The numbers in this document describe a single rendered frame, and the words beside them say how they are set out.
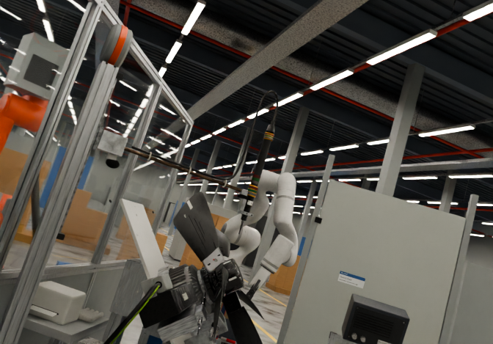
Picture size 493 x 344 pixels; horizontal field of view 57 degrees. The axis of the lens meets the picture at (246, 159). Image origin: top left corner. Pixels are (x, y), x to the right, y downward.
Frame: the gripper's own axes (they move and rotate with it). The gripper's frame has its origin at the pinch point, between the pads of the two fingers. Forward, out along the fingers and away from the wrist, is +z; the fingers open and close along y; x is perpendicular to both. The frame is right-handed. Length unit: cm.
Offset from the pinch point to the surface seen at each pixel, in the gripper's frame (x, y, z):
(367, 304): 47, -11, -28
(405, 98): 40, -637, -396
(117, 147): -68, 57, -23
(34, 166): -85, 64, -2
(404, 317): 63, -9, -32
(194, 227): -30, 44, -15
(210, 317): -8.1, 20.8, 12.8
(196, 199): -36, 41, -23
